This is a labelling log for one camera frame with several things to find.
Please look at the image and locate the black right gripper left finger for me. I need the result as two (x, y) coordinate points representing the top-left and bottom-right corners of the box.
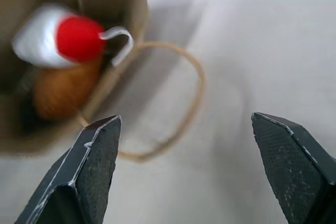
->
(14, 115), (123, 224)

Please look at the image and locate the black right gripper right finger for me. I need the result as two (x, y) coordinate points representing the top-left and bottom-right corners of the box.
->
(251, 112), (336, 224)

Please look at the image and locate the white bottle with red cap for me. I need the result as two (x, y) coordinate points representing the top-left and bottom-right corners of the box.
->
(12, 3), (135, 69)

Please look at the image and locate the orange plush toy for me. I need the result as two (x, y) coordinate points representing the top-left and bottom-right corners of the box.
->
(33, 56), (103, 121)

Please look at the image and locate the brown paper bag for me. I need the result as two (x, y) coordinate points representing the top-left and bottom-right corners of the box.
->
(0, 0), (206, 161)

